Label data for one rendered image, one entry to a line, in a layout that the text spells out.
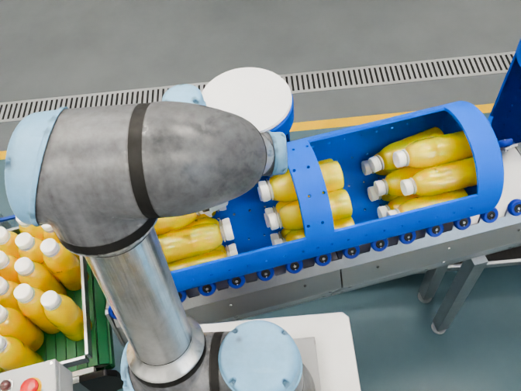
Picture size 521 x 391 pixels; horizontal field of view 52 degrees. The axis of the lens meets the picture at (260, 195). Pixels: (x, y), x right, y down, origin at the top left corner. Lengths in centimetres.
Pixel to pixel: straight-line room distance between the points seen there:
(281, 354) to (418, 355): 155
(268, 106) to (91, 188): 110
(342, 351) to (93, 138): 71
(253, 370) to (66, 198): 40
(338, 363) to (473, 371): 133
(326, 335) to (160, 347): 43
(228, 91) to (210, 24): 199
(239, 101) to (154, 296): 101
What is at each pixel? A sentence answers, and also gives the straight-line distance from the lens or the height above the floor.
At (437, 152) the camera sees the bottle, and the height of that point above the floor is 117.
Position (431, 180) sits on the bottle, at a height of 114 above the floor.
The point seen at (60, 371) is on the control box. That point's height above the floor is 107.
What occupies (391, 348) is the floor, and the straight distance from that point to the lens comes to 231.
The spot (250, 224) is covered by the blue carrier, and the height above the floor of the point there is 96.
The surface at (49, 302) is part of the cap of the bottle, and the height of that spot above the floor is 109.
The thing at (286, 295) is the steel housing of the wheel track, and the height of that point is 86.
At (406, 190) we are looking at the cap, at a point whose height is 112.
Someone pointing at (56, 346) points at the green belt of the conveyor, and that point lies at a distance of 148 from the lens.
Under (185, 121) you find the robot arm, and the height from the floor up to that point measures 181.
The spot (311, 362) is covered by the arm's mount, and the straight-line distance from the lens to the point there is 103.
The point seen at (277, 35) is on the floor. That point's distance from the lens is 345.
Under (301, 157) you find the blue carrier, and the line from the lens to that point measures 119.
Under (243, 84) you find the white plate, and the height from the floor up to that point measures 104.
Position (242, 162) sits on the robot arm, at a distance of 53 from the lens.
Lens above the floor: 217
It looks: 56 degrees down
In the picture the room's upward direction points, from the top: 8 degrees counter-clockwise
